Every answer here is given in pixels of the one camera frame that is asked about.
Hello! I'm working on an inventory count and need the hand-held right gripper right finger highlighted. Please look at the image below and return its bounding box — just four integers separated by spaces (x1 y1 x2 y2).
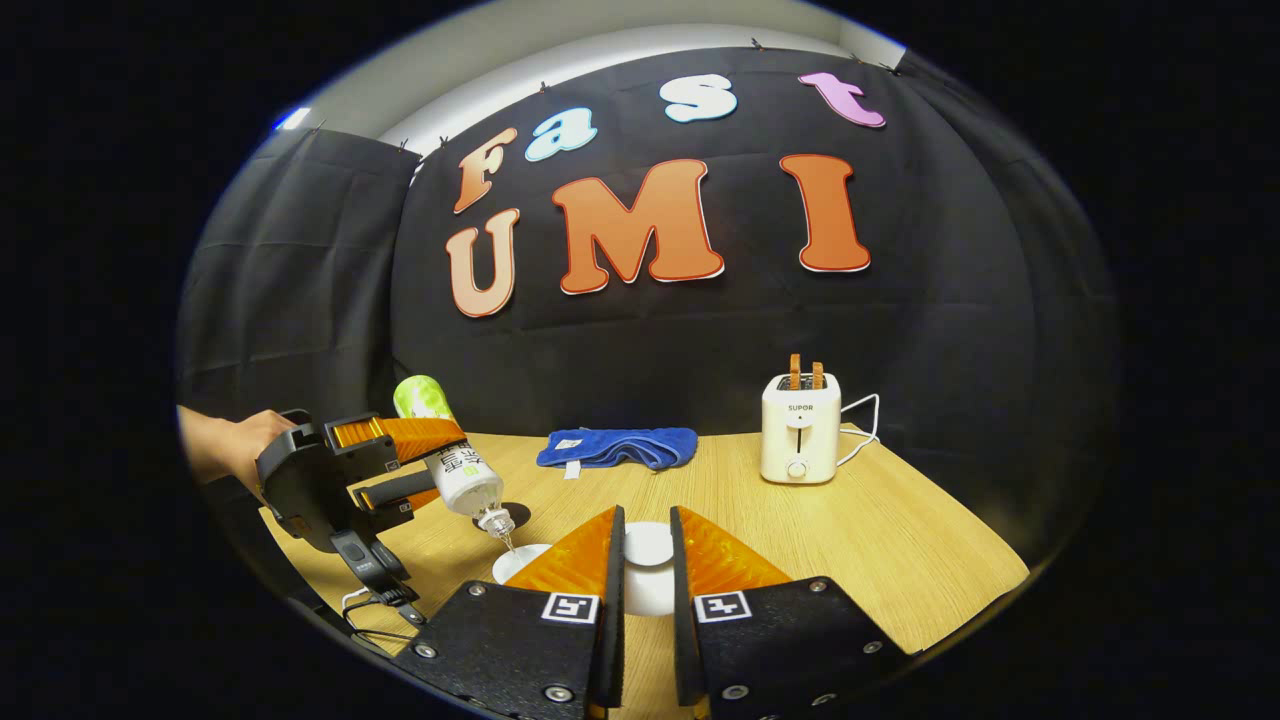
670 505 913 720

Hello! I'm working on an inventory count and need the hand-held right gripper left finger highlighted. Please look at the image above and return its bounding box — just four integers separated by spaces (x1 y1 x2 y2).
392 505 627 720

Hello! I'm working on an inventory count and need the clear water bottle green label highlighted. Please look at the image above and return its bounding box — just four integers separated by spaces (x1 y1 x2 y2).
393 375 517 541

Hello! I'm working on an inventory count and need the white teacup lid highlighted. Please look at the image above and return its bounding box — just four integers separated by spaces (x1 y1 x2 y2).
624 521 674 617

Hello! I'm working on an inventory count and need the blue towel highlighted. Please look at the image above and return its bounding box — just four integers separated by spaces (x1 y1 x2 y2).
536 427 699 479

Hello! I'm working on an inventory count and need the white toaster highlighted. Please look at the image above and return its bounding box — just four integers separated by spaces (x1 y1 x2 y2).
760 372 843 486

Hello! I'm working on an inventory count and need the black backdrop cloth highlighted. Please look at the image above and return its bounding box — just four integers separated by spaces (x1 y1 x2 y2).
178 45 1116 561

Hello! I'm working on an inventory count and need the thick black gripper cable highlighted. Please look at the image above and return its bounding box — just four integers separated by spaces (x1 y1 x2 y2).
345 605 426 646

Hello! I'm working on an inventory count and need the white toaster cable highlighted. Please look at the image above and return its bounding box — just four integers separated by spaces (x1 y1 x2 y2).
838 393 881 469

